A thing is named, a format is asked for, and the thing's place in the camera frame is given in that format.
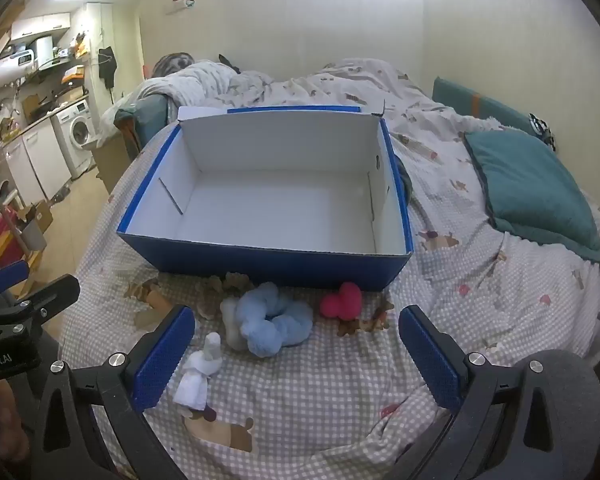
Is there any grey striped plush blanket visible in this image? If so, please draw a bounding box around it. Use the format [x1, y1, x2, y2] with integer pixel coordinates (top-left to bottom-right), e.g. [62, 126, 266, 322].
[153, 52, 196, 79]

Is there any teal pillow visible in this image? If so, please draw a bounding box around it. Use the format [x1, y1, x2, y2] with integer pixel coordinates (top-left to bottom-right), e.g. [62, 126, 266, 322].
[463, 129, 600, 264]

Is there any black and white small object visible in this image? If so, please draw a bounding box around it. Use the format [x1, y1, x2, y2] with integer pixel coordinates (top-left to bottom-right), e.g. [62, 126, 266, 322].
[529, 113, 557, 151]

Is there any white washing machine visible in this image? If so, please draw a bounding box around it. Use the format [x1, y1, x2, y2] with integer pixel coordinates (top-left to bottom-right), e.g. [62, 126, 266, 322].
[51, 99, 99, 180]

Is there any cardboard box on floor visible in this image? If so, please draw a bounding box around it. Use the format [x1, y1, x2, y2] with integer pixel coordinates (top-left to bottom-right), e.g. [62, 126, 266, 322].
[22, 201, 55, 237]

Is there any person's left hand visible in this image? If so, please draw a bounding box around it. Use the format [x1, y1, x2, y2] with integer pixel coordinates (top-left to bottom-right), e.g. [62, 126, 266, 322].
[0, 380, 31, 461]

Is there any white water heater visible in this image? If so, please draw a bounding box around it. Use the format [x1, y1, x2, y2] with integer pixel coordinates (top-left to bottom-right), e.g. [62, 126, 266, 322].
[0, 49, 40, 92]

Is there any teal cushion with orange stripe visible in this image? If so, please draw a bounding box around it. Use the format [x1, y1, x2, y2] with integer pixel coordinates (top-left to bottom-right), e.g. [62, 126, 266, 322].
[432, 77, 541, 137]

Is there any brown plush bow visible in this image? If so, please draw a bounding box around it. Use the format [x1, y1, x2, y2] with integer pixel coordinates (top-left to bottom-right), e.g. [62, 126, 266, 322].
[200, 271, 255, 297]

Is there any black hanging garment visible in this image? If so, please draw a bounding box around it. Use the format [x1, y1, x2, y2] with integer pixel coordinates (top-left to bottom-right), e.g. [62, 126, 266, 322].
[98, 46, 118, 89]

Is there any blue cardboard box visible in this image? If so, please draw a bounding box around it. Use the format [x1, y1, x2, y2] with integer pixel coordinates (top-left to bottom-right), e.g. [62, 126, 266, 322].
[116, 105, 415, 292]

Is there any printed checked blanket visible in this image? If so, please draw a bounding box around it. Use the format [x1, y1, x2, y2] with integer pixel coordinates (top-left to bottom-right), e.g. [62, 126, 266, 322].
[60, 58, 600, 480]

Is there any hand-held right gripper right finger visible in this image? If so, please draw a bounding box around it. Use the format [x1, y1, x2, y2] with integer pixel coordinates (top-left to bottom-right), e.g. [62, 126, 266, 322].
[384, 305, 572, 480]

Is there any teal sofa armrest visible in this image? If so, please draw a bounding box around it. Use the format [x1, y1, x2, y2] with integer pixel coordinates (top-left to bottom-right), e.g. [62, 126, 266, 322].
[114, 94, 171, 157]

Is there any beige plush bone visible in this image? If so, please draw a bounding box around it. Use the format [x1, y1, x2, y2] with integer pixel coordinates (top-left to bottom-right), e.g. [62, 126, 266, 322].
[220, 297, 248, 352]

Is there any red plush heart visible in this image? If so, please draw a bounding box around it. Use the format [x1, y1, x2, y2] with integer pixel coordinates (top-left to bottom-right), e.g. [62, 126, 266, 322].
[320, 282, 364, 321]

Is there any white kitchen cabinet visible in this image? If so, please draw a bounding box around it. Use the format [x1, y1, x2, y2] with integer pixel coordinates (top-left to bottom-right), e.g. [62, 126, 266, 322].
[2, 119, 73, 203]

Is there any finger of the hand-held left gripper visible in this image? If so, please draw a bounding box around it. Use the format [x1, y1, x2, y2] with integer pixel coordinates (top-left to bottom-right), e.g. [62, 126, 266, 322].
[0, 274, 81, 352]
[0, 260, 31, 297]

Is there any blue and white plush toy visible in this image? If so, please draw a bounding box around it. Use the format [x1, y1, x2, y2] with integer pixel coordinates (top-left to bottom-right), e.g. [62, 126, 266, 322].
[235, 282, 315, 359]

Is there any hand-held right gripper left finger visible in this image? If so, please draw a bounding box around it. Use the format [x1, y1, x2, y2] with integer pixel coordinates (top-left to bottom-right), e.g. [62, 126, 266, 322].
[30, 304, 197, 480]

